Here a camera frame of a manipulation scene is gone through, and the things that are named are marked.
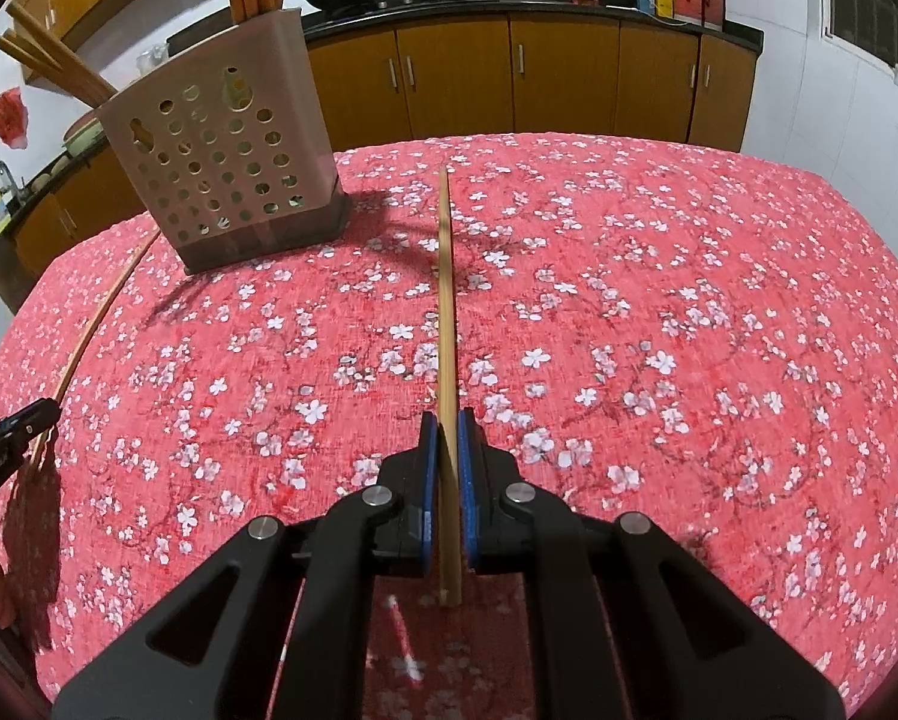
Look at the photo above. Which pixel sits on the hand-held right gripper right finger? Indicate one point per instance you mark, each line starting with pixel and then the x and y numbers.
pixel 467 480

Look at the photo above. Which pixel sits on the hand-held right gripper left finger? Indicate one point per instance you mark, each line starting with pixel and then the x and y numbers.
pixel 428 465

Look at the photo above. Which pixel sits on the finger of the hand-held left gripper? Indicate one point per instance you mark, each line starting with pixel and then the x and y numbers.
pixel 14 427

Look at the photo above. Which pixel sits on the beige perforated chopstick holder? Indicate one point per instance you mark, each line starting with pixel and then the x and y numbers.
pixel 269 236

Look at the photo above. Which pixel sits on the wooden side cabinet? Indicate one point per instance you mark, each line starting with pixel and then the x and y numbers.
pixel 66 210

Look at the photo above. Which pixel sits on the red floral tablecloth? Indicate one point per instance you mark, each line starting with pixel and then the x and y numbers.
pixel 644 300

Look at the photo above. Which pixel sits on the metal faucet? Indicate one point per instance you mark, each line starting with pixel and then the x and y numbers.
pixel 6 174

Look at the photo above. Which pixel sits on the green pot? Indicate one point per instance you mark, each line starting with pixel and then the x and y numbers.
pixel 85 136

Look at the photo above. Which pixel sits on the glass jar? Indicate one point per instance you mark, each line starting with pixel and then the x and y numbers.
pixel 155 60

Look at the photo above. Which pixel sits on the wooden base cabinets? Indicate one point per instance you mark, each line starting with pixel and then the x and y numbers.
pixel 569 75

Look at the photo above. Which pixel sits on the black kitchen countertop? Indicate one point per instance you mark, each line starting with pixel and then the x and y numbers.
pixel 539 9

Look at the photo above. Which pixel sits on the red wall decoration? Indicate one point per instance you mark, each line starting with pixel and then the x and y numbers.
pixel 6 116

